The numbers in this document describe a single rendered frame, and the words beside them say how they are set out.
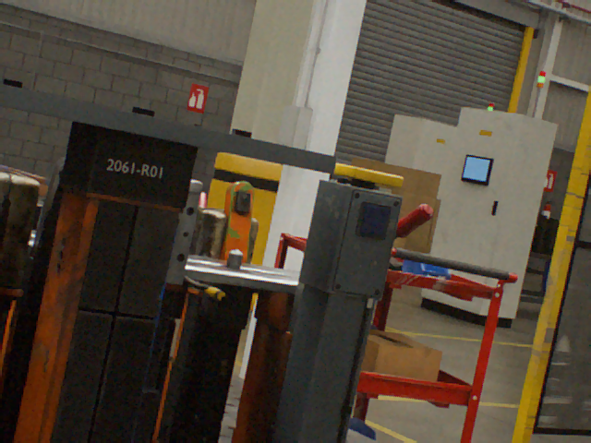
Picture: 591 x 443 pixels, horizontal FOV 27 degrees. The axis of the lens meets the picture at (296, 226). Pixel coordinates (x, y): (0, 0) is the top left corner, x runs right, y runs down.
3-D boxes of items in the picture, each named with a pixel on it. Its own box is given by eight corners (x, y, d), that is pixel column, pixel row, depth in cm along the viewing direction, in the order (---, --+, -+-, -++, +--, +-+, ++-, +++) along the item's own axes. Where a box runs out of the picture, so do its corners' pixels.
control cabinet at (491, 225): (416, 305, 1205) (468, 60, 1192) (452, 310, 1239) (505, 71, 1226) (475, 324, 1143) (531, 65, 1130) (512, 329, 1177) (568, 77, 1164)
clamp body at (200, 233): (185, 437, 191) (232, 209, 189) (224, 468, 178) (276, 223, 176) (122, 433, 185) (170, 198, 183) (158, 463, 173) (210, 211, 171)
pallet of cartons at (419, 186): (440, 286, 1514) (464, 179, 1507) (396, 281, 1461) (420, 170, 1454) (373, 267, 1604) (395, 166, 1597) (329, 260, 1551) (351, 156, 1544)
